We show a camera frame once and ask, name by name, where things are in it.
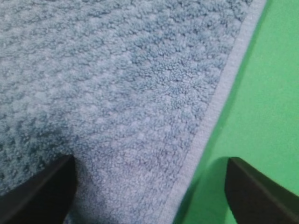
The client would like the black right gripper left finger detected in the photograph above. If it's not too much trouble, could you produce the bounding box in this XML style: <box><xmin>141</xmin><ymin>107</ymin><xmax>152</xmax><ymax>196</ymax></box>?
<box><xmin>0</xmin><ymin>155</ymin><xmax>77</xmax><ymax>224</ymax></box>

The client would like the blue waffle-weave towel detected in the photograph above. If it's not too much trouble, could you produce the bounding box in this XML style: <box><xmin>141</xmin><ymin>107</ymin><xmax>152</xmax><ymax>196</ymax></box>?
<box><xmin>0</xmin><ymin>0</ymin><xmax>266</xmax><ymax>224</ymax></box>

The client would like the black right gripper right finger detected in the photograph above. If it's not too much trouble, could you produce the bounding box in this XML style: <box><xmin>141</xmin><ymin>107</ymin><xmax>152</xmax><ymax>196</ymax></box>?
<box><xmin>224</xmin><ymin>157</ymin><xmax>299</xmax><ymax>224</ymax></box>

